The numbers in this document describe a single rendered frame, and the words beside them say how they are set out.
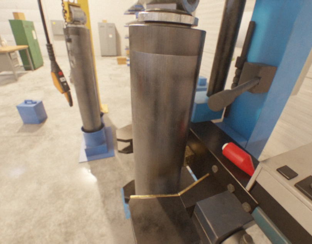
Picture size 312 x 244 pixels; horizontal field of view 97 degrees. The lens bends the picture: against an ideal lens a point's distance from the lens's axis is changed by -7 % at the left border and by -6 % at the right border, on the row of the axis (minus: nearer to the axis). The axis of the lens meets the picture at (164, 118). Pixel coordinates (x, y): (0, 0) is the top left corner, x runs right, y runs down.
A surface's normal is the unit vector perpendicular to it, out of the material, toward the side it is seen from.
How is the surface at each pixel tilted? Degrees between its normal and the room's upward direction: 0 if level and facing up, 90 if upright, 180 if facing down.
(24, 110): 90
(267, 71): 90
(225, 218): 0
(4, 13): 90
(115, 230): 0
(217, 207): 0
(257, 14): 90
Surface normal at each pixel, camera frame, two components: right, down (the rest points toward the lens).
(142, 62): -0.55, 0.38
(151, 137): -0.25, 0.46
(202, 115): 0.36, 0.48
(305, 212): -0.93, 0.12
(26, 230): 0.07, -0.87
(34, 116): 0.07, 0.50
